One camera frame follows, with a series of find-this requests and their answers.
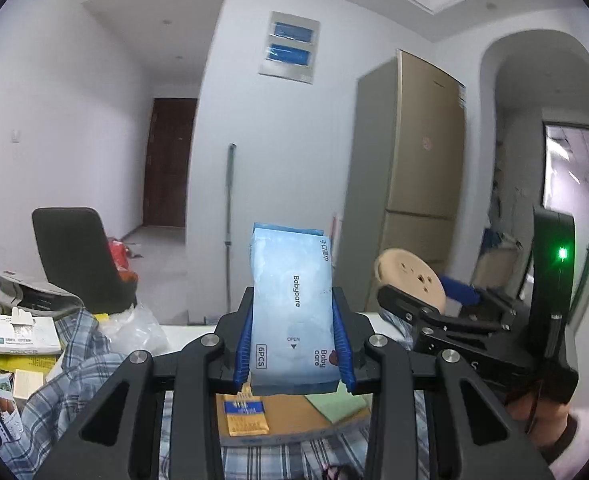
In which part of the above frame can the blue Babycare wipes pack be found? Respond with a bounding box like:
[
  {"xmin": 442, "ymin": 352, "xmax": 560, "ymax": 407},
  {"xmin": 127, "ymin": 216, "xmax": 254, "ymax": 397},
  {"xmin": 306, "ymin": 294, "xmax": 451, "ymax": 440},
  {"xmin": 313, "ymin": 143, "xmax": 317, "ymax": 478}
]
[{"xmin": 250, "ymin": 223, "xmax": 340, "ymax": 396}]

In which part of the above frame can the yellow blue battery pack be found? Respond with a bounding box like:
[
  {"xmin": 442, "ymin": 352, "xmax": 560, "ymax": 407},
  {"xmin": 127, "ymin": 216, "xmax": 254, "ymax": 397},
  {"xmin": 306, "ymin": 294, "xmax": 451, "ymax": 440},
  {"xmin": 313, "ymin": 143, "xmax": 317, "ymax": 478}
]
[{"xmin": 223, "ymin": 382, "xmax": 270, "ymax": 438}]

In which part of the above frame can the person's right hand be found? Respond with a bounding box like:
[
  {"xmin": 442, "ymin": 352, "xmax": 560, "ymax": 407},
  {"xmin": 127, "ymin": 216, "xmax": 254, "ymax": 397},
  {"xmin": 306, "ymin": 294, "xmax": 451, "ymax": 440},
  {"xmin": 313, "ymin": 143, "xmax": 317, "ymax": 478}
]
[{"xmin": 506, "ymin": 392, "xmax": 589, "ymax": 479}]

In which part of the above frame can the cardboard box on floor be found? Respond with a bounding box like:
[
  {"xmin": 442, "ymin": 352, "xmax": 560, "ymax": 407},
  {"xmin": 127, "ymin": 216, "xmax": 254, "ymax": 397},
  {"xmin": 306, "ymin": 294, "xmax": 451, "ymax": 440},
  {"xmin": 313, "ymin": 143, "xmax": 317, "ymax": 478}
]
[{"xmin": 472, "ymin": 228, "xmax": 522, "ymax": 288}]

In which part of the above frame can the blue plaid shirt cloth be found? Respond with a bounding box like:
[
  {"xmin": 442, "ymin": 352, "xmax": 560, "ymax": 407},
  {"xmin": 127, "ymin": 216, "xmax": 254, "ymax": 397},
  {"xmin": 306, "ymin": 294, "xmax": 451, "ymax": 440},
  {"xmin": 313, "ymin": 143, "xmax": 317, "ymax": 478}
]
[{"xmin": 0, "ymin": 306, "xmax": 431, "ymax": 480}]

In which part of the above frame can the clear plastic bag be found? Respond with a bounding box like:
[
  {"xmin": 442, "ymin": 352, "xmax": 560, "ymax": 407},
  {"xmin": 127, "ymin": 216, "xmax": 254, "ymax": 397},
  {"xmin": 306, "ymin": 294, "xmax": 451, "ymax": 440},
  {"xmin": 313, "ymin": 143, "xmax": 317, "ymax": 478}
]
[{"xmin": 98, "ymin": 304, "xmax": 170, "ymax": 356}]

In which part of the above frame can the yellow papers stack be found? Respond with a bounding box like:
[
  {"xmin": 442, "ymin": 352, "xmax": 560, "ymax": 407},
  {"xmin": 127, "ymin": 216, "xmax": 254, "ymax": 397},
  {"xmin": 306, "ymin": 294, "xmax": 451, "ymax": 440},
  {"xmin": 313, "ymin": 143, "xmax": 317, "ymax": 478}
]
[{"xmin": 0, "ymin": 354, "xmax": 58, "ymax": 401}]

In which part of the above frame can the gold refrigerator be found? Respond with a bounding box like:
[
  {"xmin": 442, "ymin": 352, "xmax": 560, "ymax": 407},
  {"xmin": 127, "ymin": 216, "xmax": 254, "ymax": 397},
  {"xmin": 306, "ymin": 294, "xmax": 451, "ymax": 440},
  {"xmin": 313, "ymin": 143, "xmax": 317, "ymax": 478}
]
[{"xmin": 333, "ymin": 51, "xmax": 465, "ymax": 311}]

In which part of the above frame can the open cardboard box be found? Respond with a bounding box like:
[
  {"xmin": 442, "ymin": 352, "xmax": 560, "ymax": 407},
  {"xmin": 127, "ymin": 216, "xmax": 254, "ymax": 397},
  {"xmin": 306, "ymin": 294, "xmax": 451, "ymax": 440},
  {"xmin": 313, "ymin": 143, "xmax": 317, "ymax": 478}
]
[{"xmin": 216, "ymin": 394, "xmax": 370, "ymax": 448}]

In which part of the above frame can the white tissue box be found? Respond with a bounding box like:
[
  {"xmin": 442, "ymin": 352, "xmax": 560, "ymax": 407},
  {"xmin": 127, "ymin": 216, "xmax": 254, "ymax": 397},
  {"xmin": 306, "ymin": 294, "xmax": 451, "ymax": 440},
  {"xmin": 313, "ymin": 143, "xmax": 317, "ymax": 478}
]
[{"xmin": 0, "ymin": 309, "xmax": 62, "ymax": 356}]

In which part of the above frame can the window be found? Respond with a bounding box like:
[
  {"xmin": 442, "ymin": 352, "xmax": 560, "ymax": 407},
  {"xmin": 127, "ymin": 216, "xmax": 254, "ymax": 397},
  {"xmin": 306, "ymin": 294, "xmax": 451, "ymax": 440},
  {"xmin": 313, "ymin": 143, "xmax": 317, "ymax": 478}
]
[{"xmin": 543, "ymin": 124, "xmax": 589, "ymax": 278}]

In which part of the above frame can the red plastic bag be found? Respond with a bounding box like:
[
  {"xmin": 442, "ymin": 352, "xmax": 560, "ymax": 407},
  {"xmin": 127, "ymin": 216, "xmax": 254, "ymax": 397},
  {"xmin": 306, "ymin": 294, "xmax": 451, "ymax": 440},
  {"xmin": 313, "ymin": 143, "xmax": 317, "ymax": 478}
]
[{"xmin": 108, "ymin": 237, "xmax": 138, "ymax": 284}]

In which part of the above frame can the black office chair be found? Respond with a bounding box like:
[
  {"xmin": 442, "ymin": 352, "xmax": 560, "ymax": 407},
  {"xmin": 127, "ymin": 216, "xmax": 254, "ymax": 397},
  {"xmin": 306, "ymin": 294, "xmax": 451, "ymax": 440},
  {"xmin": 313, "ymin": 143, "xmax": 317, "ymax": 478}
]
[{"xmin": 32, "ymin": 207, "xmax": 137, "ymax": 314}]

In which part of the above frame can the dark wooden door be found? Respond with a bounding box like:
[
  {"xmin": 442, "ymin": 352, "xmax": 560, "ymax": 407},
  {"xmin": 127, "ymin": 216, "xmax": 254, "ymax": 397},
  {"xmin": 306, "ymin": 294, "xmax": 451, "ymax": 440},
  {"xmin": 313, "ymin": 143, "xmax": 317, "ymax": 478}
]
[{"xmin": 144, "ymin": 98, "xmax": 198, "ymax": 229}]

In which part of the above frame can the pink broom handle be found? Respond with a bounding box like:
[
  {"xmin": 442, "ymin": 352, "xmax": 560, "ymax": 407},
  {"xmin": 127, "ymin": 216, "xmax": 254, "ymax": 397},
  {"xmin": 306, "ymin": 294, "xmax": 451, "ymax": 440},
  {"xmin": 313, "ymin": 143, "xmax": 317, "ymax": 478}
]
[{"xmin": 329, "ymin": 214, "xmax": 337, "ymax": 266}]

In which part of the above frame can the wall electrical panel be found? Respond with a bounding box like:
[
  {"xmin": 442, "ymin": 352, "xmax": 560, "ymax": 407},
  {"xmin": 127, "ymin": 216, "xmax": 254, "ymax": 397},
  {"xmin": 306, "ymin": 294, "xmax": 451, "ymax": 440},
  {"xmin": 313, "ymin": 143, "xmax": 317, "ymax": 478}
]
[{"xmin": 259, "ymin": 11, "xmax": 320, "ymax": 84}]

